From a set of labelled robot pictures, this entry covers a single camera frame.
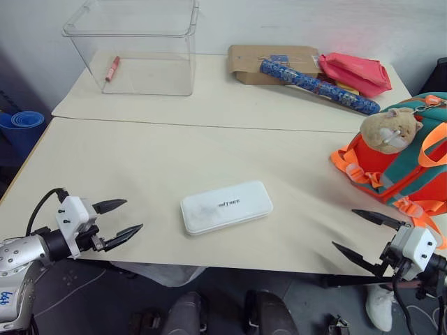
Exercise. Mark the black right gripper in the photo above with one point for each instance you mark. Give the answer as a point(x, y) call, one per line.
point(394, 263)

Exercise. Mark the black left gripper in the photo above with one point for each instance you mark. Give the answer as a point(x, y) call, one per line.
point(89, 240)

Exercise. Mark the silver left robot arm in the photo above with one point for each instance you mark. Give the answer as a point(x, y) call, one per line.
point(21, 249)

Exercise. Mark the orange and teal backpack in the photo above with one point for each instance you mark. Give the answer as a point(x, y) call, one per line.
point(401, 178)

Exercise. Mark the white rectangular case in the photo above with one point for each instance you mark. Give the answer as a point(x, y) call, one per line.
point(225, 209)

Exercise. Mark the white plastic bag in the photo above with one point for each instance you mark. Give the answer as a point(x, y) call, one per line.
point(160, 272)

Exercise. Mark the white sneaker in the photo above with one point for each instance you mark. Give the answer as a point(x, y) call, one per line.
point(379, 308)

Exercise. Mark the dark rounded shape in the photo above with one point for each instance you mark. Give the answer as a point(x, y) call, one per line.
point(269, 314)
point(186, 314)

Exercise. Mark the blue rolled foam mat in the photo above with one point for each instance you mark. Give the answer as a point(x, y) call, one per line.
point(22, 129)

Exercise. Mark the red marker pen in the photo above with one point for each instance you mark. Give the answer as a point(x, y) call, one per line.
point(112, 68)

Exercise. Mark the yellow flat item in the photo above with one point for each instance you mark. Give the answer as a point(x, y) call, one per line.
point(344, 87)

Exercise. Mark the blue patterned rolled tube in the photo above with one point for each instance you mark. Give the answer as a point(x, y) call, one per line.
point(314, 83)

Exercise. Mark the pink fabric pouch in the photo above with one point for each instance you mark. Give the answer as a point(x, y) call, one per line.
point(356, 71)

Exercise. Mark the clear plastic storage bin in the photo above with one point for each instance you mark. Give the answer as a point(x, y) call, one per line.
point(139, 52)

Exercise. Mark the black chair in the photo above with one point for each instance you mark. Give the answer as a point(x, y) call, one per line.
point(436, 75)

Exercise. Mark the brown cardboard box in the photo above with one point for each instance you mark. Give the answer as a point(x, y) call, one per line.
point(251, 57)

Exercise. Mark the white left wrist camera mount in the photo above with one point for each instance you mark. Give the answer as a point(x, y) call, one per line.
point(71, 213)

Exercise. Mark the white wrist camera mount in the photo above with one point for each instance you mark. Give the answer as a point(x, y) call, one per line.
point(420, 246)
point(71, 213)

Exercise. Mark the black table frame bar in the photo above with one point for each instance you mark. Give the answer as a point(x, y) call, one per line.
point(349, 280)

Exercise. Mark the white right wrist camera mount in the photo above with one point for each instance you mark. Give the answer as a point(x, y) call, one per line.
point(420, 246)

